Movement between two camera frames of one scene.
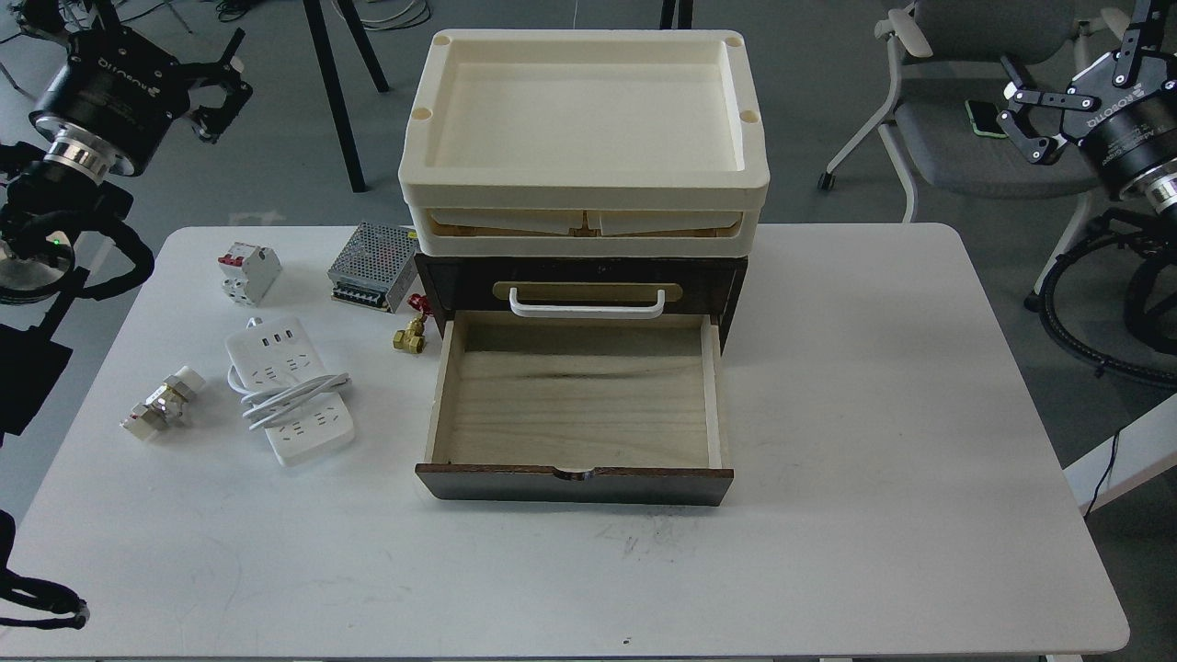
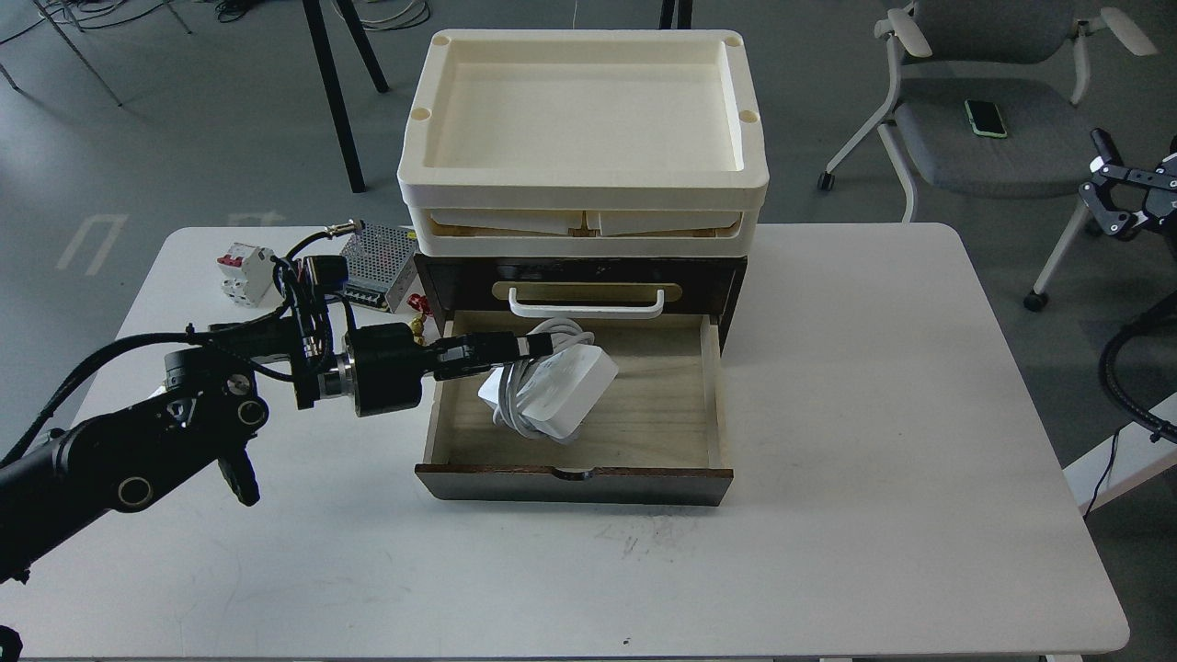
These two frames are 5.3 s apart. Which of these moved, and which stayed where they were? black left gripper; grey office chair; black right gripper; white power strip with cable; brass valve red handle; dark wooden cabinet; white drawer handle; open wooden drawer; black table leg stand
Moved: white power strip with cable; black right gripper; black left gripper
Stayed: black table leg stand; grey office chair; dark wooden cabinet; white drawer handle; open wooden drawer; brass valve red handle
